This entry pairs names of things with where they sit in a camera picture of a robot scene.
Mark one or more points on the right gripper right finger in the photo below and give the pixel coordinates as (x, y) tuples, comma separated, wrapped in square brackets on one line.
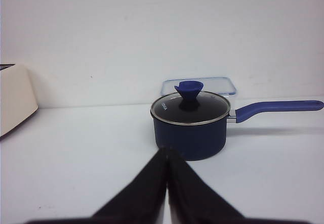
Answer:
[(191, 200)]

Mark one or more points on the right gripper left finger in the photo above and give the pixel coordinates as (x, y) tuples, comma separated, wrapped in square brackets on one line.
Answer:
[(141, 201)]

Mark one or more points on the dark blue saucepan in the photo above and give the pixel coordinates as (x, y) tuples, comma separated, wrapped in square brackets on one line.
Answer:
[(198, 142)]

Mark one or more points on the glass pot lid blue knob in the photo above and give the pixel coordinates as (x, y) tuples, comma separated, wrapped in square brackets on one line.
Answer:
[(190, 105)]

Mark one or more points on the clear plastic food container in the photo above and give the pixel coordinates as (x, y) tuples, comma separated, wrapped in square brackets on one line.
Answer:
[(219, 85)]

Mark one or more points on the cream two-slot toaster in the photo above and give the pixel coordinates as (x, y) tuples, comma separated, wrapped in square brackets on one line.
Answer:
[(18, 101)]

